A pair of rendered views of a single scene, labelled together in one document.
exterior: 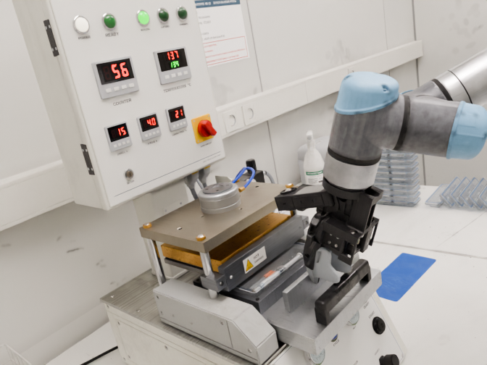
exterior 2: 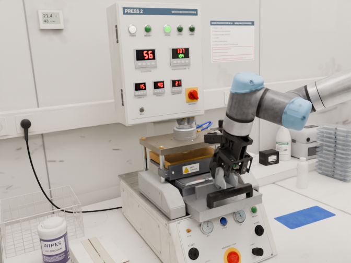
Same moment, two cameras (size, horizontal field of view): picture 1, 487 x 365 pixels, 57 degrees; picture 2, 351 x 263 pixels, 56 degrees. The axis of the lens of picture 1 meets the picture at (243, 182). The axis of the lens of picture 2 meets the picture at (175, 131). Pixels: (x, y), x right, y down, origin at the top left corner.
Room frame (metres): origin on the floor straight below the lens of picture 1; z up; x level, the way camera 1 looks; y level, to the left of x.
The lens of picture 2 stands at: (-0.23, -0.27, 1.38)
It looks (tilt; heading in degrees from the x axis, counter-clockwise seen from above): 13 degrees down; 18
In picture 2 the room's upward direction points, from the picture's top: 3 degrees counter-clockwise
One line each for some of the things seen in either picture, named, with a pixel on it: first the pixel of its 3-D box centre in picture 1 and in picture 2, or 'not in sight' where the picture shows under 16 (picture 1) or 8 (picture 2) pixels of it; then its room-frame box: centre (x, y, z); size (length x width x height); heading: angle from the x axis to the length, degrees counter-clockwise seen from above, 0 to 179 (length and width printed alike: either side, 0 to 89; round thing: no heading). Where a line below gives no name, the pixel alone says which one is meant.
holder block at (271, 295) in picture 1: (259, 270); (197, 178); (0.78, 0.00, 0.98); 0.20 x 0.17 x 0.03; 135
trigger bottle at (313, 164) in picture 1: (313, 164); (283, 137); (1.63, -0.27, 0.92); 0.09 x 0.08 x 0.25; 168
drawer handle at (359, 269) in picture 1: (344, 289); (230, 194); (0.65, -0.13, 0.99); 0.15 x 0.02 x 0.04; 135
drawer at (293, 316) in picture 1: (280, 281); (204, 186); (0.74, -0.03, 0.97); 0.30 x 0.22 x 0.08; 45
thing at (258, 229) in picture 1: (228, 224); (187, 149); (0.83, 0.05, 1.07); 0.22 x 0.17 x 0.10; 135
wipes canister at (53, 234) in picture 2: not in sight; (54, 242); (0.54, 0.42, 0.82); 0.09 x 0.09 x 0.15
